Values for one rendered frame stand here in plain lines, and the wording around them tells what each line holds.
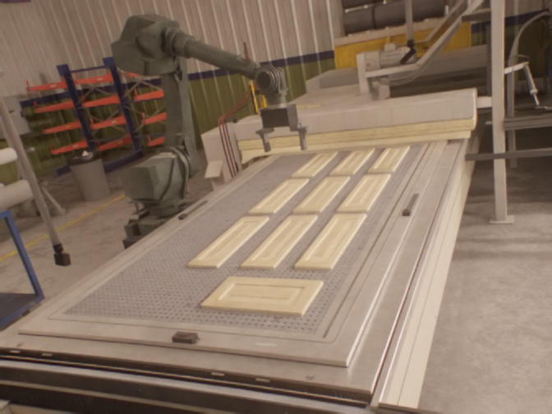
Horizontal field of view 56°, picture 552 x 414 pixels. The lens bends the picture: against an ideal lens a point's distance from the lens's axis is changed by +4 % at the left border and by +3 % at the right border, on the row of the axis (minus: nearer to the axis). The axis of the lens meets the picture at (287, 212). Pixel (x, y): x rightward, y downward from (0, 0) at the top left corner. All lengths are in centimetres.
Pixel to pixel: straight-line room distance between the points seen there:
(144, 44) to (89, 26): 769
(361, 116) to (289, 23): 495
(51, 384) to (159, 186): 207
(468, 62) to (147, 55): 395
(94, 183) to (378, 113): 508
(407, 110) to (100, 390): 323
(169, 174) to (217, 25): 600
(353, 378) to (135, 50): 293
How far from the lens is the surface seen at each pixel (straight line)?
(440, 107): 442
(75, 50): 1204
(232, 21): 977
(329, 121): 465
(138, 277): 285
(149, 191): 420
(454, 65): 662
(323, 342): 192
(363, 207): 306
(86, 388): 236
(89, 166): 826
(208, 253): 286
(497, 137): 470
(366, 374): 180
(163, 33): 394
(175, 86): 426
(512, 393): 305
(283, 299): 220
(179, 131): 432
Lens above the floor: 197
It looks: 20 degrees down
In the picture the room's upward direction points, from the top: 11 degrees counter-clockwise
